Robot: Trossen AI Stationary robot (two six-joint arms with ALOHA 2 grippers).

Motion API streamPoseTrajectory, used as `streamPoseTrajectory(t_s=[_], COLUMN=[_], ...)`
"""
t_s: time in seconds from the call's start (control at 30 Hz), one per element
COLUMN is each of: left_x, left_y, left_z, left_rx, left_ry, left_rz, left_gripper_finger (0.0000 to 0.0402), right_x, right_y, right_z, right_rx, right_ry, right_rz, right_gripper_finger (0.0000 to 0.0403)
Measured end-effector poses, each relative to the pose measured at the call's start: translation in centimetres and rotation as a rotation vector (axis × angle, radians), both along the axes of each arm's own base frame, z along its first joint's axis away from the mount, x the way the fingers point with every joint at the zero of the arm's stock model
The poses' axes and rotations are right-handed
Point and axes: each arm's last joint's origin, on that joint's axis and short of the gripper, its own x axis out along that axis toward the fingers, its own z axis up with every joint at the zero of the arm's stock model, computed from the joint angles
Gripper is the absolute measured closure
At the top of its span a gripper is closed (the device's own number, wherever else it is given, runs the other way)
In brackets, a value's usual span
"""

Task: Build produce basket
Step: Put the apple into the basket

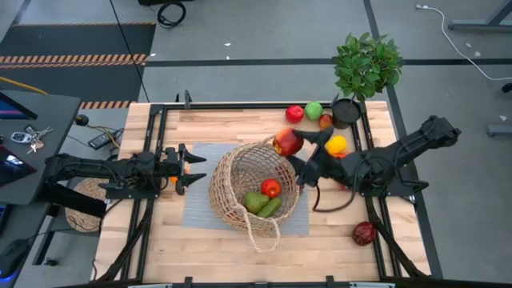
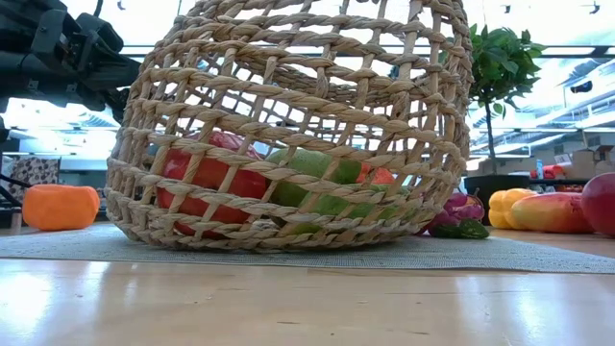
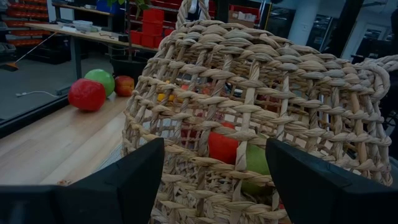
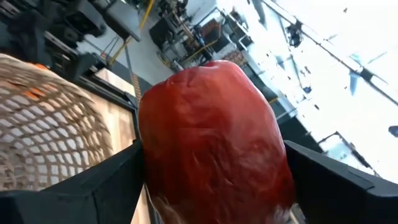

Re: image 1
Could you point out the large red pepper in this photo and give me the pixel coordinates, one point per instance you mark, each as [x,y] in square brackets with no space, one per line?
[288,142]

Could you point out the bright red apple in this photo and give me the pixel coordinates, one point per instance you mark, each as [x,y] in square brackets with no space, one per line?
[294,114]

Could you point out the small orange fruit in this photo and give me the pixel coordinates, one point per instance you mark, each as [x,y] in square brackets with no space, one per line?
[174,179]

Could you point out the black-framed display screen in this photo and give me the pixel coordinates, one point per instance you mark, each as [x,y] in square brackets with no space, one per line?
[12,110]
[12,166]

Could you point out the green plant in black pot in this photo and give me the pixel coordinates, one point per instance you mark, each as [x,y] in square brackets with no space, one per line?
[366,66]

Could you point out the black hazard-striped floor mat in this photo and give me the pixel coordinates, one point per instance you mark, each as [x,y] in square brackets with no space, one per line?
[72,40]

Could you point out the green pear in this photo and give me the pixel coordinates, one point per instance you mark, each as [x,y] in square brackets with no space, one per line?
[255,202]

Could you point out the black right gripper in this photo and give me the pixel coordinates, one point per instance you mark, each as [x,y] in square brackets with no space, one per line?
[330,168]

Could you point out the green cucumber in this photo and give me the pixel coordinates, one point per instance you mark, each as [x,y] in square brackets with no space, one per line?
[270,207]

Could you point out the dark grey side desk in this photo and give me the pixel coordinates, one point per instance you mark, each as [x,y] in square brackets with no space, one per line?
[48,120]

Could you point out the key bunch with fob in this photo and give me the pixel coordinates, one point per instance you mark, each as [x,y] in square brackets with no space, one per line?
[21,137]

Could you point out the grey metal table foot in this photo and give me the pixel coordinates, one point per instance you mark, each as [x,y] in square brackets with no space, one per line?
[500,130]

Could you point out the round woven mat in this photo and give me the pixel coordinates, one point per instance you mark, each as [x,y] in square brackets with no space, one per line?
[84,222]

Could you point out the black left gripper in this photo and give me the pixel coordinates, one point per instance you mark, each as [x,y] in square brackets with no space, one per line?
[170,168]

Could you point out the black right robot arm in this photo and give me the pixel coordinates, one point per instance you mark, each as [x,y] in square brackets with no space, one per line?
[412,142]

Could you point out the green apple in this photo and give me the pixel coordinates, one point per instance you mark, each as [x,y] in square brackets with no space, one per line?
[313,110]

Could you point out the grey woven placemat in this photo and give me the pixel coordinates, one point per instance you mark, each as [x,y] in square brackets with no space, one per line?
[196,208]

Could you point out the black aluminium table frame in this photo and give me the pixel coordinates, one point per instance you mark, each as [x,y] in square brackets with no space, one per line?
[240,106]

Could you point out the black power adapter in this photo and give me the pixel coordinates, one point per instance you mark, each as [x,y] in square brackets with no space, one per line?
[102,140]

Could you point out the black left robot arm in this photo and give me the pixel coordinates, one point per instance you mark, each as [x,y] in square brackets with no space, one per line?
[100,170]

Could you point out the small red yellow apple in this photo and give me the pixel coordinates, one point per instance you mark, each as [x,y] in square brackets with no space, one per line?
[326,121]

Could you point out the red tomato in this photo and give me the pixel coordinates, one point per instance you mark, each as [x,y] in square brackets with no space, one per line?
[271,188]

